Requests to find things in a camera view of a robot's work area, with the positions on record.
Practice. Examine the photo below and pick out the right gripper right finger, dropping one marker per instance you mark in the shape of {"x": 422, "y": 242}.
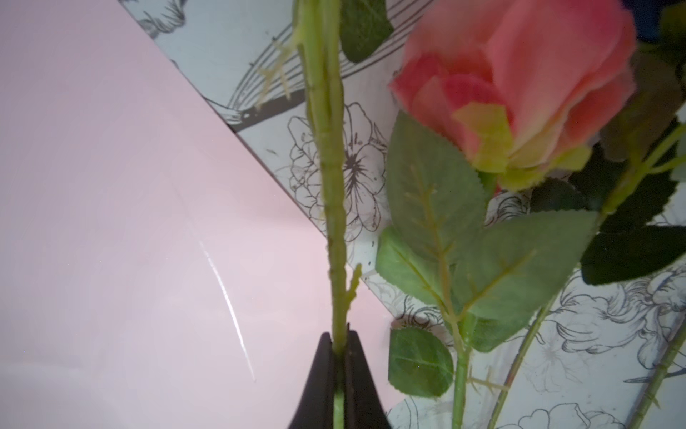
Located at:
{"x": 363, "y": 408}

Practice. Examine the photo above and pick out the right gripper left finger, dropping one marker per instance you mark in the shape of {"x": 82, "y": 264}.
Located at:
{"x": 316, "y": 406}

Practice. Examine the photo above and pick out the white fake rose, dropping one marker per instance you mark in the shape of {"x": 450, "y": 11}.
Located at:
{"x": 315, "y": 37}

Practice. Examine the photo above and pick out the small pink fake rose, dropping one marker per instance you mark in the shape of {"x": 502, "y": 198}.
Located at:
{"x": 661, "y": 357}

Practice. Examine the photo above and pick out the pink orange fake rose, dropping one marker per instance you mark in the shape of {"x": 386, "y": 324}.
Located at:
{"x": 497, "y": 95}

